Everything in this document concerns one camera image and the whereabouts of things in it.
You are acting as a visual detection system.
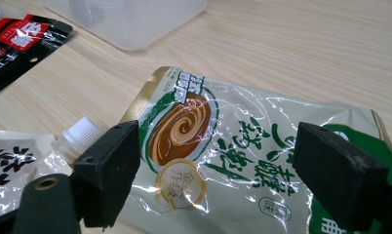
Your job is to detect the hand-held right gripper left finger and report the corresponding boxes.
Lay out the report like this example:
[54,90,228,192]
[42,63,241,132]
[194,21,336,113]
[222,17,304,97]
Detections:
[69,119,142,229]

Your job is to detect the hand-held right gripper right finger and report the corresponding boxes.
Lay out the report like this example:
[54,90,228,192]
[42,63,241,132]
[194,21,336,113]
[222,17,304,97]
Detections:
[292,121,392,232]

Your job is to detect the red-brown snack packet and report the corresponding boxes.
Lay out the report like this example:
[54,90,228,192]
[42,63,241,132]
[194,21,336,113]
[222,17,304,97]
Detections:
[0,116,104,222]

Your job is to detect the black red snack packet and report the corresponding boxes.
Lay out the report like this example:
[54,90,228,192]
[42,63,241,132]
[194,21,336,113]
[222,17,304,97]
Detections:
[0,5,74,96]

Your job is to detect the clear plastic container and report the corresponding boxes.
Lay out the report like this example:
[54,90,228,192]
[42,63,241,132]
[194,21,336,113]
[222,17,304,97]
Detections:
[42,0,209,52]

